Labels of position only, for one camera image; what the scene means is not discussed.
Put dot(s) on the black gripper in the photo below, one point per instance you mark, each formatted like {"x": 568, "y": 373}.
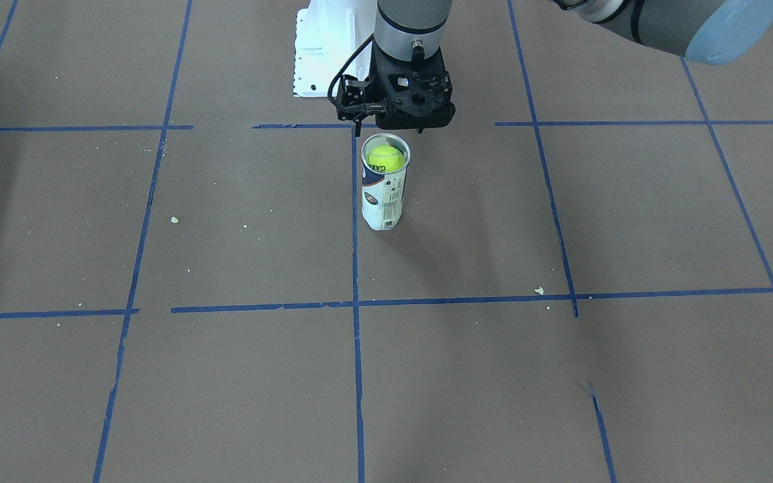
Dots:
{"x": 354, "y": 93}

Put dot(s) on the yellow tennis ball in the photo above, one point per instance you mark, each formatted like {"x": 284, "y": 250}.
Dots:
{"x": 385, "y": 159}

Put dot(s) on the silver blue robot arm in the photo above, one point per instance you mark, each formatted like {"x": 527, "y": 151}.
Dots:
{"x": 707, "y": 32}

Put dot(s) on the white tennis ball can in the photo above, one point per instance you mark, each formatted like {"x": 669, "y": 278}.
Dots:
{"x": 383, "y": 193}

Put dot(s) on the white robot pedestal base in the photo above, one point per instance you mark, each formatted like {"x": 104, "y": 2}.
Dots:
{"x": 328, "y": 32}

